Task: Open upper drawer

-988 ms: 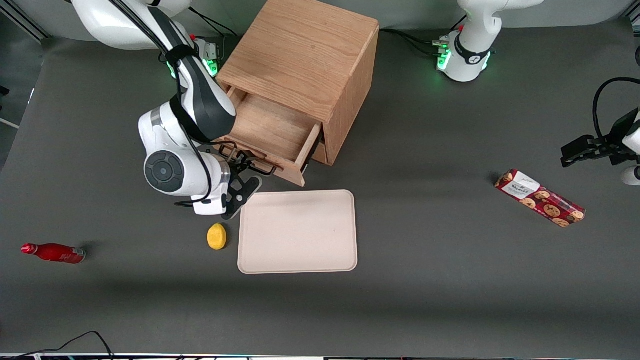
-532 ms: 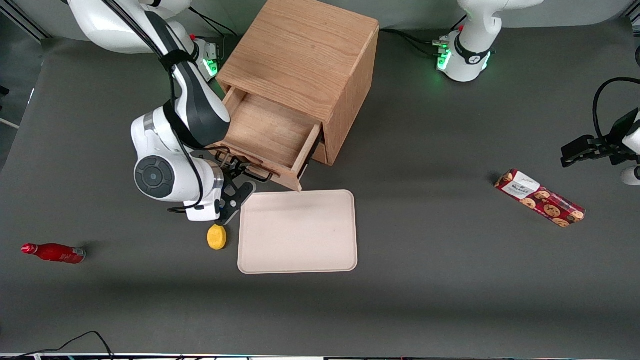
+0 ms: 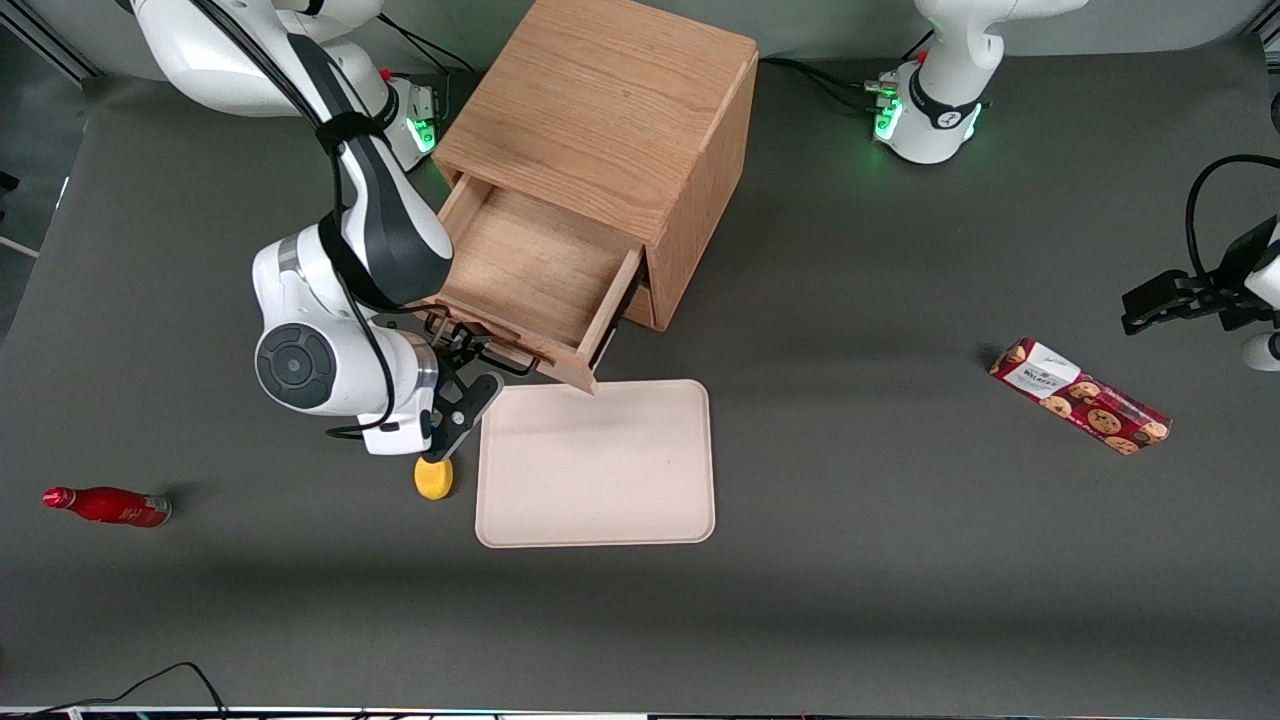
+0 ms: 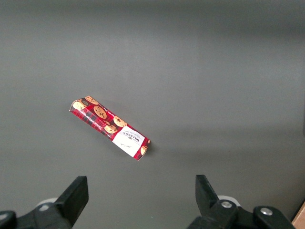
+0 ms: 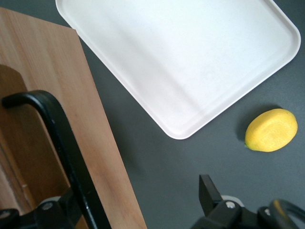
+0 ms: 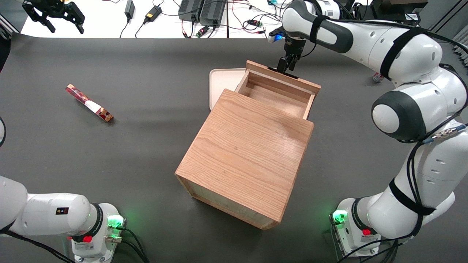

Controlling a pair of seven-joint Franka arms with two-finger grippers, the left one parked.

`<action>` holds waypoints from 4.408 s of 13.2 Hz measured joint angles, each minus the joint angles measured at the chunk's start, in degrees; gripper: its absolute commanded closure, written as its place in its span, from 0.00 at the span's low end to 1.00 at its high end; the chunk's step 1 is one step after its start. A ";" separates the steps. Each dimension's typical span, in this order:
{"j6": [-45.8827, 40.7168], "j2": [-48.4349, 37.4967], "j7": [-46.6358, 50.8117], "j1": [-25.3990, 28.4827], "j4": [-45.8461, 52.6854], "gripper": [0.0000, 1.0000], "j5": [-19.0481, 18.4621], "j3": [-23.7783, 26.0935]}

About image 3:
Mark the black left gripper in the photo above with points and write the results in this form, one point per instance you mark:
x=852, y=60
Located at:
x=1222, y=294

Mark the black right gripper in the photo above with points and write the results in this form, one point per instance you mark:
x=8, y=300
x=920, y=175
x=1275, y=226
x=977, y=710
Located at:
x=462, y=344

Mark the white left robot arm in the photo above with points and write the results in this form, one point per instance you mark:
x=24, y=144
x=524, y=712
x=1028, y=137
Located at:
x=940, y=100

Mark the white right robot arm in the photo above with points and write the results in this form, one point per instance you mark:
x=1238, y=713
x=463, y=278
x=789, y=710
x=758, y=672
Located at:
x=330, y=350

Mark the oak wooden drawer cabinet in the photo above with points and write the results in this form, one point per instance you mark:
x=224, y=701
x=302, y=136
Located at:
x=610, y=110

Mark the red cookie box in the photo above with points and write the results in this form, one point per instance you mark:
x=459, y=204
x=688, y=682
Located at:
x=1080, y=408

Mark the yellow lemon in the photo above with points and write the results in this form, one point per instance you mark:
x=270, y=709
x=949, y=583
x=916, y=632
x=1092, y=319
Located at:
x=433, y=480

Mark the beige rectangular tray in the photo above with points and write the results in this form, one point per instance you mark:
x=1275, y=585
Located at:
x=600, y=470

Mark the red soda bottle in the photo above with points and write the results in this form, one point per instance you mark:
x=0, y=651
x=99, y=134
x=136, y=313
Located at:
x=110, y=506

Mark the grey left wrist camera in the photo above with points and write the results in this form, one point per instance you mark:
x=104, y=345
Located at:
x=1262, y=352

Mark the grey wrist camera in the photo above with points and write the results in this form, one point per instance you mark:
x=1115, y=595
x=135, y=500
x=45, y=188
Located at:
x=1262, y=352
x=400, y=435

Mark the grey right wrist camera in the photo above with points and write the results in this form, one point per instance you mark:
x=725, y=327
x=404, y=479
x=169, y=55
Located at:
x=400, y=435

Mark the grey aluminium frame rail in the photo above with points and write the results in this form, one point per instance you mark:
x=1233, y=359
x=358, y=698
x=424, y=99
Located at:
x=60, y=45

